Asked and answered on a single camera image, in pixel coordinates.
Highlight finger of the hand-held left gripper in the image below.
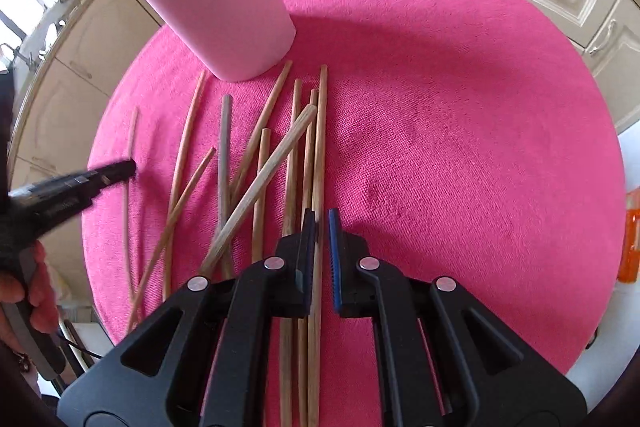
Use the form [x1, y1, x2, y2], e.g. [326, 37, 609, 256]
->
[70, 158, 137, 198]

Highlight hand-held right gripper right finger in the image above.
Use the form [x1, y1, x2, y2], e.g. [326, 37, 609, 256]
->
[327, 208, 587, 427]

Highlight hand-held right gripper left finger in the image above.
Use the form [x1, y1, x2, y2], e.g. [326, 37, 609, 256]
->
[56, 208, 321, 427]

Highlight thin curved bamboo chopstick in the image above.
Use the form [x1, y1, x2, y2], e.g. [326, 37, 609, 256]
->
[121, 107, 140, 308]

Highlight light brown bamboo chopstick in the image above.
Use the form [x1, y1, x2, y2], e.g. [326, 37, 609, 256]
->
[306, 64, 329, 427]

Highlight bunch of wooden chopsticks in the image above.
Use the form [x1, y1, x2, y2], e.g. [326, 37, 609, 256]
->
[121, 61, 329, 427]

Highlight grey chopstick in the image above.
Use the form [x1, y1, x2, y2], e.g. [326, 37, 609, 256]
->
[216, 94, 236, 268]

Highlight pink cup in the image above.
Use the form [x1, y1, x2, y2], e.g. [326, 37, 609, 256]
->
[134, 0, 297, 82]

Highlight person's left hand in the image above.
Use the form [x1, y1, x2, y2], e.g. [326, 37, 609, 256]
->
[0, 239, 60, 335]

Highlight metal faucet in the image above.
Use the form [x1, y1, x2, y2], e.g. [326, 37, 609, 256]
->
[0, 41, 36, 72]

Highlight pink round mat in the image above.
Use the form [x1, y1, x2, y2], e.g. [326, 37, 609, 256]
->
[81, 0, 627, 427]

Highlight orange bottle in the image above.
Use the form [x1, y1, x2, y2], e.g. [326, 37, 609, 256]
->
[617, 189, 640, 285]

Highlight black cable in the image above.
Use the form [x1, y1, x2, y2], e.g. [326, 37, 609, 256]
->
[55, 331, 101, 359]

